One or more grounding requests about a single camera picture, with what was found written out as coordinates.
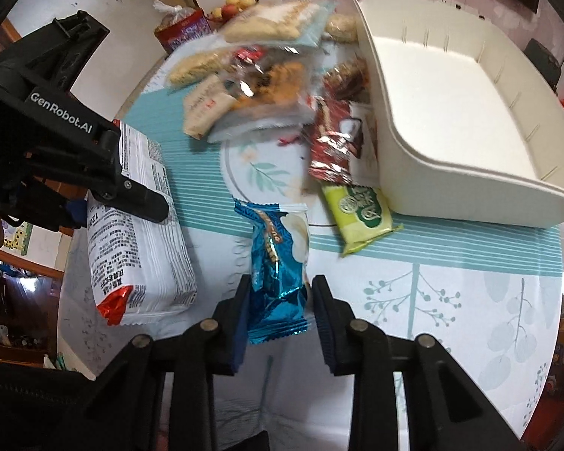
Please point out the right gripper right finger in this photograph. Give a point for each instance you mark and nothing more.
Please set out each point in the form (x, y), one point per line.
(354, 347)

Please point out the finger of the left gripper packet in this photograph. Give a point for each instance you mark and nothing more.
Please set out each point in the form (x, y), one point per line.
(131, 197)

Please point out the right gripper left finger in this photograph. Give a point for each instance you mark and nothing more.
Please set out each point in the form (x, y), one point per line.
(213, 347)

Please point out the blue foil snack packet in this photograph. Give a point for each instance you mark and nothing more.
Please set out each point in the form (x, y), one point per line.
(278, 259)

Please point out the white red snack packet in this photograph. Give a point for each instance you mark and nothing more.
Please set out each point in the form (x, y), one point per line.
(140, 271)

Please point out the green snack packet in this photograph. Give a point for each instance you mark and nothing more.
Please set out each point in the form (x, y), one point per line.
(361, 215)

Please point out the dark red chocolate packet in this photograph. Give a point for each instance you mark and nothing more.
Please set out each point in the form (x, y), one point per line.
(342, 148)

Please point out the large clear cracker bag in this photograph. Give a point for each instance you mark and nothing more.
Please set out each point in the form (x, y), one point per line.
(270, 72)

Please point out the clear puffed rice packet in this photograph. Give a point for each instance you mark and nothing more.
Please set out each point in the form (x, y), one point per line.
(341, 28)

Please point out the floral teal tablecloth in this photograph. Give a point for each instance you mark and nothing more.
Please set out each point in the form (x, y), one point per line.
(491, 294)

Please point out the red blue snack bag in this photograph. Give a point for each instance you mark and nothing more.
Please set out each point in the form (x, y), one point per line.
(179, 25)

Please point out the fruit bowl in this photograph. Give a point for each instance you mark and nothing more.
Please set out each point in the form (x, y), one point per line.
(230, 9)

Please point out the white plastic storage bin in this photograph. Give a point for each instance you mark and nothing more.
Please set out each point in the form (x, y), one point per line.
(468, 129)

